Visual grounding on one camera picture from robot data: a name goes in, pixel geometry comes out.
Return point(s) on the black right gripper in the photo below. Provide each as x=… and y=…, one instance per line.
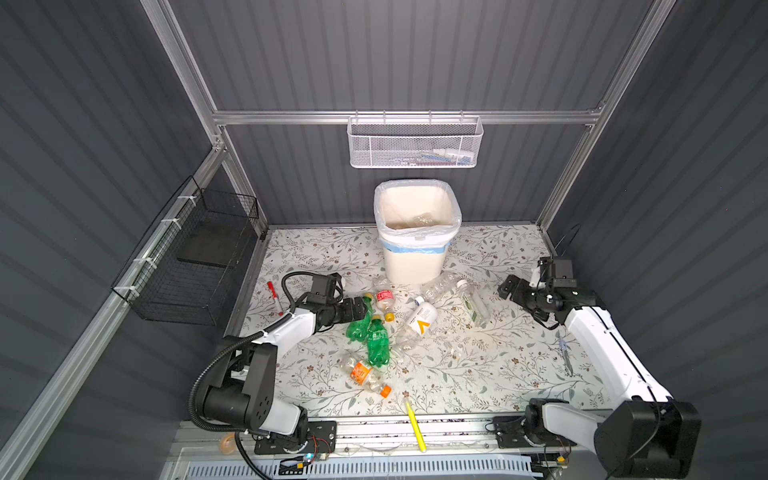
x=517, y=294

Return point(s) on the red white marker pen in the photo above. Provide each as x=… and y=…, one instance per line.
x=274, y=296

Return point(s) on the white bottle orange logo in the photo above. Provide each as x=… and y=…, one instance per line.
x=420, y=323

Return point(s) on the green plastic bottle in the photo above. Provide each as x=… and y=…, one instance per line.
x=378, y=344
x=358, y=330

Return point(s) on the tape roll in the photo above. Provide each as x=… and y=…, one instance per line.
x=227, y=444

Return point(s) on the white wire wall basket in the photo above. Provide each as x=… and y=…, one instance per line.
x=410, y=142

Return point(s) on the clear bottle orange label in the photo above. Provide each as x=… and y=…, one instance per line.
x=364, y=375

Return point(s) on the clear bottle red label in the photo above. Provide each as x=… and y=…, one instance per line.
x=384, y=298

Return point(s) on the white ribbed trash bin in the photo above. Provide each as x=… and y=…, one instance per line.
x=416, y=221

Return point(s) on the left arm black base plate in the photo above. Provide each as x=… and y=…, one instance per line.
x=316, y=437

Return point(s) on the white perforated cable tray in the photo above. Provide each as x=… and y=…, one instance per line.
x=402, y=467

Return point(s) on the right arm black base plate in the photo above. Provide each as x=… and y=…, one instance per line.
x=518, y=431

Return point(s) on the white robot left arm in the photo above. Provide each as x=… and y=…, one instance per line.
x=235, y=392

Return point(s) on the clear bottle green label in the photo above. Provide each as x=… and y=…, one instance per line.
x=474, y=304

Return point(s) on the black wire wall basket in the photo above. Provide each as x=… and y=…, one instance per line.
x=192, y=267

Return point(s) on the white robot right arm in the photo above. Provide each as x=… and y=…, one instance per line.
x=648, y=433

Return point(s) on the yellow highlighter pen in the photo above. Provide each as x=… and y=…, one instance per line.
x=415, y=427

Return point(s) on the clear unlabelled bottle white cap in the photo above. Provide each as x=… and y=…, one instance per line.
x=440, y=286

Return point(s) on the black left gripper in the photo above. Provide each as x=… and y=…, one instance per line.
x=348, y=315

